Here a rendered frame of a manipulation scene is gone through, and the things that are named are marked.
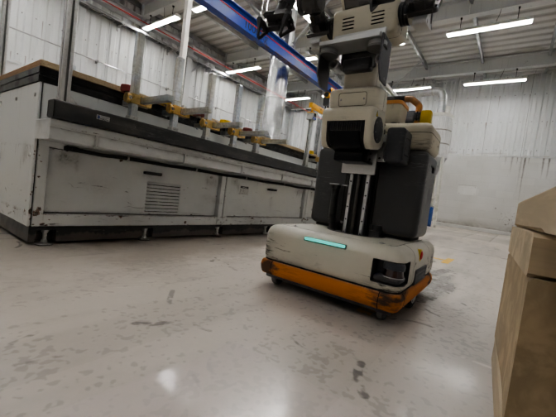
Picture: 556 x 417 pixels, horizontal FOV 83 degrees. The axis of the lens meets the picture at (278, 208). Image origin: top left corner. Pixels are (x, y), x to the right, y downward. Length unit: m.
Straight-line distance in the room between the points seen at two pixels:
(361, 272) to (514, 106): 11.51
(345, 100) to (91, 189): 1.45
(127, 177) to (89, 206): 0.27
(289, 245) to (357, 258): 0.31
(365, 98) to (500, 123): 11.11
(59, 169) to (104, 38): 8.24
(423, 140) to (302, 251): 0.71
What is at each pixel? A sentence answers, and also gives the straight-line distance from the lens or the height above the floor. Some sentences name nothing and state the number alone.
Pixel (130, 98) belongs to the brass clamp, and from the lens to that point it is 1.87.
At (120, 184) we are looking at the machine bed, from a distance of 2.13.
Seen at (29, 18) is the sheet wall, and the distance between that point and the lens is 9.54.
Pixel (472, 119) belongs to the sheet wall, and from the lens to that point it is 12.50.
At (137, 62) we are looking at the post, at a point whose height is 1.00.
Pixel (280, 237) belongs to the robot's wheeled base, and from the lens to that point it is 1.40.
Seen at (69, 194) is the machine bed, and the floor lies 0.27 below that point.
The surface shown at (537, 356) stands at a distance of 0.21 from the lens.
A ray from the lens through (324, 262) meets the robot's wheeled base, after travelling 1.30.
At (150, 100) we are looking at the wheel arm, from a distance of 1.82.
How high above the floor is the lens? 0.43
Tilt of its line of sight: 3 degrees down
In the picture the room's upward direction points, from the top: 7 degrees clockwise
